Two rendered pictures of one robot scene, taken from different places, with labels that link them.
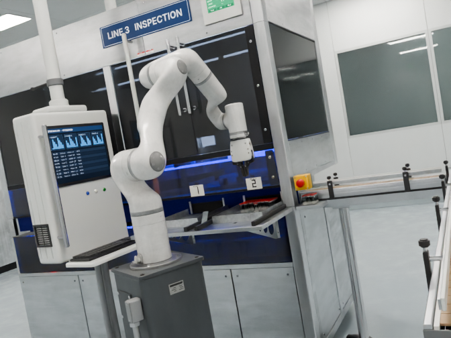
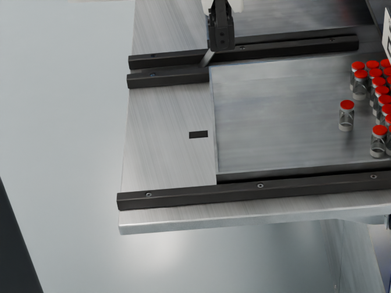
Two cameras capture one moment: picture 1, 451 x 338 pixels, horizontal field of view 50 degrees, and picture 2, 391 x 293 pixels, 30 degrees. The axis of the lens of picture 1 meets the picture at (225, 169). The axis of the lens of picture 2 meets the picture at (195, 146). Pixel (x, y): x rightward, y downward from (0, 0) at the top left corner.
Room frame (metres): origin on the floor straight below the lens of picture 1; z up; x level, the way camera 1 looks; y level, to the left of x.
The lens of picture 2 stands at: (1.83, -0.78, 1.60)
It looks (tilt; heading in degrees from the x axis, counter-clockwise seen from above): 41 degrees down; 66
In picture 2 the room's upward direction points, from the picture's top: 7 degrees counter-clockwise
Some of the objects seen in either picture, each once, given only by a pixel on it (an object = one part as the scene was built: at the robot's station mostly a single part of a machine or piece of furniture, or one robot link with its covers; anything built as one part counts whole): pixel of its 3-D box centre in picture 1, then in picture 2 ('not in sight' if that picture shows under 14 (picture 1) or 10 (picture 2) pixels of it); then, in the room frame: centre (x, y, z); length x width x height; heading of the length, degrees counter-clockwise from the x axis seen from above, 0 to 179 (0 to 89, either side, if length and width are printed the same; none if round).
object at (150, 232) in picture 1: (152, 237); not in sight; (1.73, 0.31, 0.95); 0.19 x 0.19 x 0.18
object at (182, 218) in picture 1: (192, 216); (295, 1); (2.51, 0.21, 0.90); 0.34 x 0.26 x 0.04; 153
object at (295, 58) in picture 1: (301, 84); not in sight; (2.79, -0.52, 1.51); 0.85 x 0.01 x 0.59; 153
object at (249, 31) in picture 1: (261, 106); not in sight; (2.38, -0.23, 1.40); 0.04 x 0.01 x 0.80; 63
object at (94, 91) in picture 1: (80, 125); not in sight; (2.93, 0.82, 1.51); 0.49 x 0.01 x 0.59; 63
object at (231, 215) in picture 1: (251, 210); (324, 114); (2.35, -0.09, 0.90); 0.34 x 0.26 x 0.04; 153
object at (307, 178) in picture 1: (303, 182); not in sight; (2.34, -0.37, 1.00); 0.08 x 0.07 x 0.07; 153
